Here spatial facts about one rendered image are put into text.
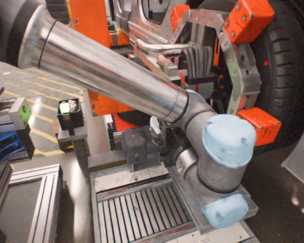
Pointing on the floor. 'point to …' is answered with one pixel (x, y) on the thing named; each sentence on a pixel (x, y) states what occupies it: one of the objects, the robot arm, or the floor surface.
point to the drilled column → (81, 151)
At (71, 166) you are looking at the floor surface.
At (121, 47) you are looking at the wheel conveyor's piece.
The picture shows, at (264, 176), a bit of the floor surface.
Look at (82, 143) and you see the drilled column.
